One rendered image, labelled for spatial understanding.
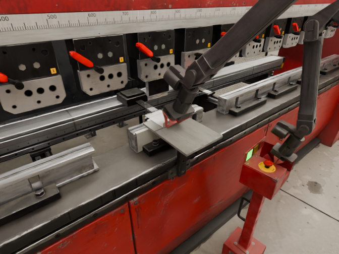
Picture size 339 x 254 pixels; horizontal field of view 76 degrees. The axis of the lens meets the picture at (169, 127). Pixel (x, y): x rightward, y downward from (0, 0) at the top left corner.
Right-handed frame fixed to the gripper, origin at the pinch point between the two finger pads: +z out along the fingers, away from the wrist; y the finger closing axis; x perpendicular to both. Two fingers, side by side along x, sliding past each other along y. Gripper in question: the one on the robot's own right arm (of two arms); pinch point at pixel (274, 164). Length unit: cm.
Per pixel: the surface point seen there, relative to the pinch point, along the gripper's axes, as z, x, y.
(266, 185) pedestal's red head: 0.3, 15.3, -3.3
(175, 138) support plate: -19, 46, 28
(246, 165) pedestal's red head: -1.8, 15.2, 8.2
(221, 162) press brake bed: 11.2, 11.5, 19.9
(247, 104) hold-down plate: -8.0, -18.5, 31.3
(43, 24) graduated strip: -51, 75, 56
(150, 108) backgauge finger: -13, 38, 52
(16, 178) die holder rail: -11, 93, 48
